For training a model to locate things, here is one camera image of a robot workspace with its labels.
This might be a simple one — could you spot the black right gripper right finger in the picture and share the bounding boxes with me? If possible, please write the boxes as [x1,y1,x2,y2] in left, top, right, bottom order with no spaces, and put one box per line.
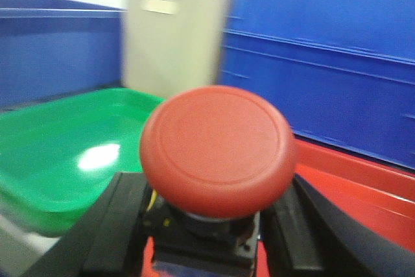
[261,175,414,276]

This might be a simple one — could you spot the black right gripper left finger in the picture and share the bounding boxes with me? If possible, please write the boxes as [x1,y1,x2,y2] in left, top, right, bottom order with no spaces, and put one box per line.
[24,173,149,276]

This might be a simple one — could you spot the red mushroom push button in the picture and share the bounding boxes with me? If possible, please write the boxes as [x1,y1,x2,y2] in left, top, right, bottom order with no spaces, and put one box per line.
[139,86,296,276]

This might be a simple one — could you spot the red plastic tray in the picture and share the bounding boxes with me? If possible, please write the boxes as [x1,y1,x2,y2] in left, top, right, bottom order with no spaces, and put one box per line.
[291,139,415,248]

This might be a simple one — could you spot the green plastic tray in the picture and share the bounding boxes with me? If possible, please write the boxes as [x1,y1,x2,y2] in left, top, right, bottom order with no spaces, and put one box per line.
[1,88,162,237]

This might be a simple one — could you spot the lower blue stacking crate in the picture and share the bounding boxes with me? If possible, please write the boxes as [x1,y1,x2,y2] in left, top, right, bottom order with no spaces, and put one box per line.
[220,30,414,168]

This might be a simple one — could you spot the blue stacking crate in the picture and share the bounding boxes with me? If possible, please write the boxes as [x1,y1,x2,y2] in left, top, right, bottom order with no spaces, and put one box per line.
[220,30,414,168]
[227,0,414,61]

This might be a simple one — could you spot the cream plastic basket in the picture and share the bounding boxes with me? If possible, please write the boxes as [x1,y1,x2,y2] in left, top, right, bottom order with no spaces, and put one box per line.
[122,0,231,98]

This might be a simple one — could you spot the upper blue stacking crate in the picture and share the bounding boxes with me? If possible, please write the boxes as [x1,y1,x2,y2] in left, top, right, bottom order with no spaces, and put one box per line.
[227,0,414,61]

